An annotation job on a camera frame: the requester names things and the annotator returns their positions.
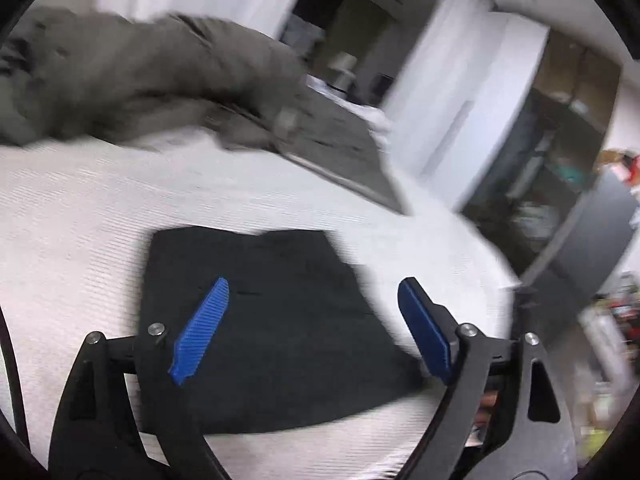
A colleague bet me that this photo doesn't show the black pants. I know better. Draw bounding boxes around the black pants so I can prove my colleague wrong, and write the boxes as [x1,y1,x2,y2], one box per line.
[140,226,425,434]

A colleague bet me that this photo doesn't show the white crumpled bedsheet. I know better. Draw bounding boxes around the white crumpled bedsheet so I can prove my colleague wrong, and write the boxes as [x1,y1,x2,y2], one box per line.
[304,72,394,151]

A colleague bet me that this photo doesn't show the white sheer curtain right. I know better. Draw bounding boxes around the white sheer curtain right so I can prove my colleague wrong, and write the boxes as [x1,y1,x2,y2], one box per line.
[383,0,494,127]

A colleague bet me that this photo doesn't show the dark glass shelf cabinet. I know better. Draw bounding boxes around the dark glass shelf cabinet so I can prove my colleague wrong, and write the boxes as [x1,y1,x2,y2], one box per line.
[462,30,622,275]

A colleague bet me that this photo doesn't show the white chair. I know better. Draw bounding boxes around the white chair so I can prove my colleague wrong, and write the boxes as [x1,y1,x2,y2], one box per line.
[328,52,358,92]

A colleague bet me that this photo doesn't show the dark grey duvet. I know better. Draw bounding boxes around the dark grey duvet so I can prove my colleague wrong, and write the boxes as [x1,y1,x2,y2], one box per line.
[1,6,404,214]

